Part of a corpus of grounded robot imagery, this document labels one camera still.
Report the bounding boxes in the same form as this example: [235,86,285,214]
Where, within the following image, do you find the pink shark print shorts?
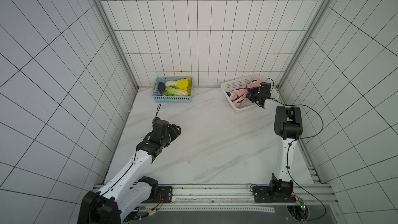
[226,79,265,108]

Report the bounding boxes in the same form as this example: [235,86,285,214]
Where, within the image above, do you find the white perforated plastic basket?
[221,75,282,114]

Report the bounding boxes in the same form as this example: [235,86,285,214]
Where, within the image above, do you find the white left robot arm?
[77,118,181,224]

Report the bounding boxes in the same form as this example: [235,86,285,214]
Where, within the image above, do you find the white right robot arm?
[248,83,303,203]

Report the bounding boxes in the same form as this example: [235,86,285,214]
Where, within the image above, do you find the blue plastic basket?
[152,76,193,103]

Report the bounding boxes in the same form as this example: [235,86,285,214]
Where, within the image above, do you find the green napa cabbage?
[164,86,190,96]

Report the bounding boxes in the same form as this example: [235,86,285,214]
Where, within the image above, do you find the purple eggplant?
[158,82,166,96]

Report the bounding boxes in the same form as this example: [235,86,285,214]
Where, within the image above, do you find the white radish toy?
[165,80,178,87]

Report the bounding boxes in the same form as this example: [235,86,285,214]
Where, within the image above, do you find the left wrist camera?
[152,117,169,136]

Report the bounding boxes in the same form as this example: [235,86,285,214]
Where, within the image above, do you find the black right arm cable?
[263,77,327,222]

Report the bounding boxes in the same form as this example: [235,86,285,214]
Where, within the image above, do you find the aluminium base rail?
[159,184,338,207]

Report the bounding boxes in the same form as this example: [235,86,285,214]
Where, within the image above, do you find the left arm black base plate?
[144,186,173,203]

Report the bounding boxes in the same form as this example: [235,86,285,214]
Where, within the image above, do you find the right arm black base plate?
[250,185,296,203]

